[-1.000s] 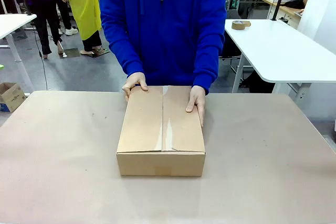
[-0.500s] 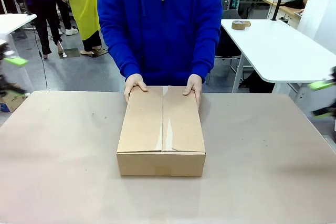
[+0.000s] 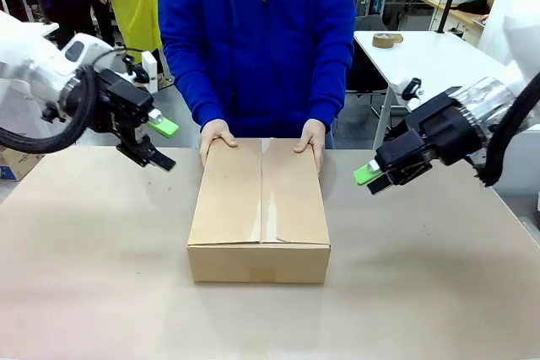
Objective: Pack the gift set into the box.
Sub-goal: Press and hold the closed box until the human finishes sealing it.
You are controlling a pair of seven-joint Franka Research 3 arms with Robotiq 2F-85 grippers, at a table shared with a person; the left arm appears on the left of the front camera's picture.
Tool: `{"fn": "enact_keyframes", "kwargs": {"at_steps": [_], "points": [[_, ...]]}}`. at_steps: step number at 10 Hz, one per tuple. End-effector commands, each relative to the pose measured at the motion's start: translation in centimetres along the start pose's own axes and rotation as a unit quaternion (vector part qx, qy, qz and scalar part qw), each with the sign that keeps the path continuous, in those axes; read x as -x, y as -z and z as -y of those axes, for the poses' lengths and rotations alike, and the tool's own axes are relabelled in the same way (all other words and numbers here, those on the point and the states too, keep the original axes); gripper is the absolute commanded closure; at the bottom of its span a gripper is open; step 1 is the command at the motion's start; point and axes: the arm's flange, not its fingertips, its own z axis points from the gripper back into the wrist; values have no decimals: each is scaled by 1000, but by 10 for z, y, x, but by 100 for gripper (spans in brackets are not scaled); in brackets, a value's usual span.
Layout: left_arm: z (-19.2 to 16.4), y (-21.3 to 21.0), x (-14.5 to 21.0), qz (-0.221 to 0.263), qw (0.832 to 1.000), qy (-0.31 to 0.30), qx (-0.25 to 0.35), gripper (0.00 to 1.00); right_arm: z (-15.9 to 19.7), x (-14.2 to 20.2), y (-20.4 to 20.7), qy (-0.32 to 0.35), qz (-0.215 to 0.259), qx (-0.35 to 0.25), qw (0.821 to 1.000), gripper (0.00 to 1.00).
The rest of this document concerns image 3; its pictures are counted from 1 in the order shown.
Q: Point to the black bag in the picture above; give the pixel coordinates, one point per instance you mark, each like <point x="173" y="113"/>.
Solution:
<point x="474" y="6"/>

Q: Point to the brown cardboard shipping box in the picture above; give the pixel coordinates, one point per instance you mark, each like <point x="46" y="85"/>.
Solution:
<point x="236" y="208"/>

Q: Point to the person in blue hoodie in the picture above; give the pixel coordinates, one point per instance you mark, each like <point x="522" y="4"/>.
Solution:
<point x="261" y="60"/>

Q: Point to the white metal frame table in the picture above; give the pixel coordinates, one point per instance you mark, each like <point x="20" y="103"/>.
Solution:
<point x="422" y="60"/>

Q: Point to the yellow plastic apron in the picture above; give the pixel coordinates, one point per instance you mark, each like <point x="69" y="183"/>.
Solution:
<point x="135" y="6"/>

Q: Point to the person's right forearm blue sleeve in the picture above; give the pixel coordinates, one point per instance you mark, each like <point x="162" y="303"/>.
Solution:
<point x="190" y="90"/>

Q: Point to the person's left hand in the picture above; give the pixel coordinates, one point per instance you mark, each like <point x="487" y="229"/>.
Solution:
<point x="314" y="134"/>

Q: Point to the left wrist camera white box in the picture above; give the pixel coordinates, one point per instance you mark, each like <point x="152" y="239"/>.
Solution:
<point x="149" y="69"/>

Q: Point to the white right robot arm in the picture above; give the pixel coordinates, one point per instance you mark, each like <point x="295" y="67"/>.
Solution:
<point x="489" y="98"/>

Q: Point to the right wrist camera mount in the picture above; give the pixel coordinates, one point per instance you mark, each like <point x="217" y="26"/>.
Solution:
<point x="411" y="90"/>

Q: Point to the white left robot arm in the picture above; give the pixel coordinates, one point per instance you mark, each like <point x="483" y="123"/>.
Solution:
<point x="34" y="69"/>

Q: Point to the black office chair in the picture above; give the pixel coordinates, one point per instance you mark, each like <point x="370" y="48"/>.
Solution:
<point x="367" y="60"/>

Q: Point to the wooden top desk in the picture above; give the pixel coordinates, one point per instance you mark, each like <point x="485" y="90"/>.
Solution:
<point x="464" y="17"/>

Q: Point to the cardboard box with blue print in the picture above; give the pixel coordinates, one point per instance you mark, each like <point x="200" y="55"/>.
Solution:
<point x="17" y="166"/>

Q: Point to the person's right hand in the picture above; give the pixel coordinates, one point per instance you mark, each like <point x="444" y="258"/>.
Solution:
<point x="213" y="132"/>

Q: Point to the person's left forearm blue sleeve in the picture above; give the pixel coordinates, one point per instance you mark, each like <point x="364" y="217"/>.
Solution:
<point x="333" y="94"/>

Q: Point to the brown packing tape roll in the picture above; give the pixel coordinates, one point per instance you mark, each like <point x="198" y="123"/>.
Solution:
<point x="378" y="41"/>

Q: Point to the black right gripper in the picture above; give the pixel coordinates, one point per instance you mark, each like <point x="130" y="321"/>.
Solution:
<point x="434" y="132"/>

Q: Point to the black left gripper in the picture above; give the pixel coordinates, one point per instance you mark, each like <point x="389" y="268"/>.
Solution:
<point x="124" y="103"/>

